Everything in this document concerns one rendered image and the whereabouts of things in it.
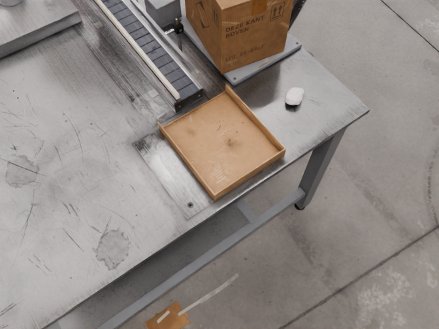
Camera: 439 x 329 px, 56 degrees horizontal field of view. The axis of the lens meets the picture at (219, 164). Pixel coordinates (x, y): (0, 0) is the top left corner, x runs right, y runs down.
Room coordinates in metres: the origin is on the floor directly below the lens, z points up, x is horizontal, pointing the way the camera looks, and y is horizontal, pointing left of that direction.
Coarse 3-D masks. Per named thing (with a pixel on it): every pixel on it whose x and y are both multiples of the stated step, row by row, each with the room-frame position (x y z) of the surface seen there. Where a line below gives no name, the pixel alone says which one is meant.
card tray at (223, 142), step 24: (216, 96) 0.83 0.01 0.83; (192, 120) 0.74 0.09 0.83; (216, 120) 0.74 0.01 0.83; (240, 120) 0.74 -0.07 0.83; (192, 144) 0.65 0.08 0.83; (216, 144) 0.65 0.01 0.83; (240, 144) 0.65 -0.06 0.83; (264, 144) 0.65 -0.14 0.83; (192, 168) 0.55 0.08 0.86; (216, 168) 0.57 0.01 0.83; (240, 168) 0.57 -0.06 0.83; (216, 192) 0.49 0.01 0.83
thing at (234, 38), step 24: (192, 0) 1.11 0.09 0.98; (216, 0) 0.95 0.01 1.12; (240, 0) 0.95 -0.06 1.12; (264, 0) 0.97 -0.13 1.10; (288, 0) 1.00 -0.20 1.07; (192, 24) 1.13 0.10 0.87; (216, 24) 0.94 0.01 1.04; (240, 24) 0.94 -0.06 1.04; (264, 24) 0.97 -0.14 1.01; (288, 24) 1.01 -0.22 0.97; (216, 48) 0.94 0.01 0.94; (240, 48) 0.94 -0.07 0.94; (264, 48) 0.98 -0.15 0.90
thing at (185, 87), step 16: (112, 0) 1.23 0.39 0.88; (128, 16) 1.15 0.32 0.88; (128, 32) 1.07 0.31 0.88; (144, 32) 1.07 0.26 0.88; (144, 48) 1.00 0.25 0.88; (160, 48) 1.00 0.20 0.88; (160, 64) 0.93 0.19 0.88; (176, 64) 0.93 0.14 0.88; (160, 80) 0.86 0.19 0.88; (176, 80) 0.86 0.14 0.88
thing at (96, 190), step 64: (128, 0) 1.29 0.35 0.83; (0, 64) 0.97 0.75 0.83; (64, 64) 0.97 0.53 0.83; (128, 64) 0.97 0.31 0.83; (320, 64) 0.98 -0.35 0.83; (0, 128) 0.71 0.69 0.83; (64, 128) 0.71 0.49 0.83; (128, 128) 0.71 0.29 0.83; (320, 128) 0.71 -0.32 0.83; (0, 192) 0.49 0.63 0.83; (64, 192) 0.49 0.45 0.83; (128, 192) 0.49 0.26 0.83; (192, 192) 0.49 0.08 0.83; (0, 256) 0.30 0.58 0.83; (64, 256) 0.30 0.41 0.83; (128, 256) 0.30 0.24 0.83; (0, 320) 0.14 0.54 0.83
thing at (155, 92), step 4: (100, 20) 1.18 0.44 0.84; (96, 24) 1.16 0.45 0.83; (100, 24) 1.16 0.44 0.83; (104, 24) 1.16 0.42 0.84; (192, 72) 0.93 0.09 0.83; (196, 76) 0.92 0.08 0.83; (156, 88) 0.85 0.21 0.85; (148, 92) 0.85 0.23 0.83; (152, 92) 0.85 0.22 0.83; (156, 92) 0.85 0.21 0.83; (152, 96) 0.84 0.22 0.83
